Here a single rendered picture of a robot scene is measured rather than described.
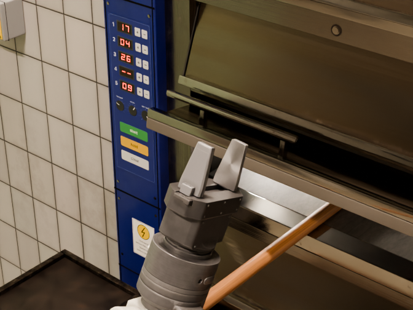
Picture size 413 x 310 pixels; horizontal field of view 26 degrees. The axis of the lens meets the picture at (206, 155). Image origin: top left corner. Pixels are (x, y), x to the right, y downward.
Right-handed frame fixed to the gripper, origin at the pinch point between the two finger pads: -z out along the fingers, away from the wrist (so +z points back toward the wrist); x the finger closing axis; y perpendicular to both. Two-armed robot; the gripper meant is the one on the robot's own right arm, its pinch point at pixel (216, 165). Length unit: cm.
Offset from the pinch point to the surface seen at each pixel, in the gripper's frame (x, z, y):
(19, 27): -79, 13, 104
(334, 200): -57, 12, 4
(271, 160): -58, 11, 18
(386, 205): -55, 8, -6
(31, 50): -83, 18, 102
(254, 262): -63, 32, 16
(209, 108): -63, 8, 37
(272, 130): -61, 6, 22
